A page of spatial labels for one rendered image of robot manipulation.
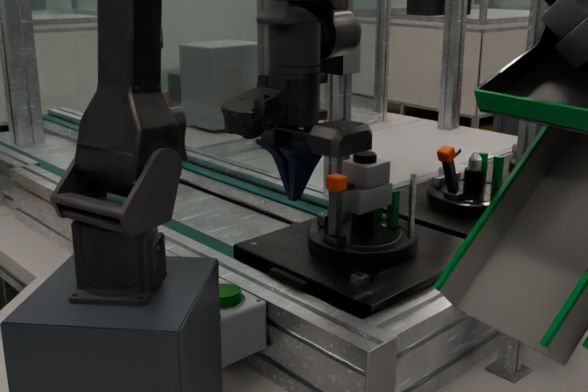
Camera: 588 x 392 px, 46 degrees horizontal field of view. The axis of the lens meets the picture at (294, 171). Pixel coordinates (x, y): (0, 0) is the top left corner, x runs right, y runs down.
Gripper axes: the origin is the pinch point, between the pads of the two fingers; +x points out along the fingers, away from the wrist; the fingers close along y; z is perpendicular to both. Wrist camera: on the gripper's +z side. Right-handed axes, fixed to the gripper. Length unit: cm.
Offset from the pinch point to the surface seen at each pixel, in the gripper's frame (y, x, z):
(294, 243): -6.6, 12.5, -6.2
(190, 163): -56, 15, -24
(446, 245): 7.5, 12.4, -20.4
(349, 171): -0.7, 2.1, -10.2
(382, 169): 2.2, 1.8, -13.2
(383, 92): -81, 14, -114
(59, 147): -98, 18, -16
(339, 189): 1.0, 3.3, -6.5
